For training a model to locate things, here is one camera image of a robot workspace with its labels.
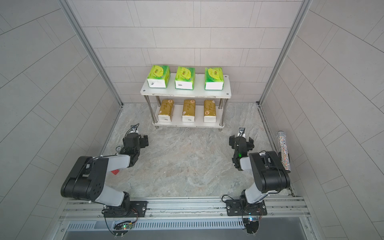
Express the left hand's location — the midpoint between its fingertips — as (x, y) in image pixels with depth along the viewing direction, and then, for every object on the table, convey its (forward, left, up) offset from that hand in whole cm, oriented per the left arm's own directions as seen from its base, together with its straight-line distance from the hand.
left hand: (140, 133), depth 94 cm
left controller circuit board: (-48, -4, -3) cm, 48 cm away
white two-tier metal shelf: (+20, -37, +4) cm, 42 cm away
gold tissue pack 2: (+9, -31, +9) cm, 33 cm away
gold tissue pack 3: (+10, -45, +10) cm, 47 cm away
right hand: (0, -65, +1) cm, 65 cm away
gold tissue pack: (+9, -16, +9) cm, 20 cm away
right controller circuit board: (-46, -62, -4) cm, 78 cm away
